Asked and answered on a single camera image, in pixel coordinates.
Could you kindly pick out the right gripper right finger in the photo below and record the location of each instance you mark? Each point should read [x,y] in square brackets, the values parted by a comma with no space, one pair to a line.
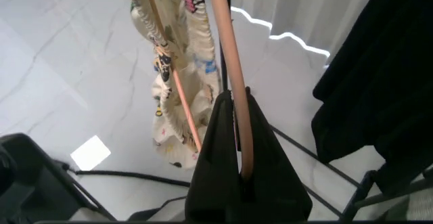
[277,190]

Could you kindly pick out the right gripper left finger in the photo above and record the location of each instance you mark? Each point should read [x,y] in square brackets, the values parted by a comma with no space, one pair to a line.
[216,176]

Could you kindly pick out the pink clothes hanger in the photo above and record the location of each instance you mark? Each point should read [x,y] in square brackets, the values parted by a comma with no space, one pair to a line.
[233,65]

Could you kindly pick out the cream printed garment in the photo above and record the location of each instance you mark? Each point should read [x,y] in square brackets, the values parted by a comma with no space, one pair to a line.
[199,31]

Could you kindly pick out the black garment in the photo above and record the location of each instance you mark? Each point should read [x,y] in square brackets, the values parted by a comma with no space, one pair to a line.
[382,82]

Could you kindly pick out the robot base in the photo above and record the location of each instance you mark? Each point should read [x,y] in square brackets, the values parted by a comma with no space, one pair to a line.
[34,183]

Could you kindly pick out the black clothes rack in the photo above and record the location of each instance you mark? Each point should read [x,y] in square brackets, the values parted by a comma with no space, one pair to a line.
[225,48]

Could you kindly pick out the white curtain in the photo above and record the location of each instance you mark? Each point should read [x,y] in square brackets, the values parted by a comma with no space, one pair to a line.
[304,4]

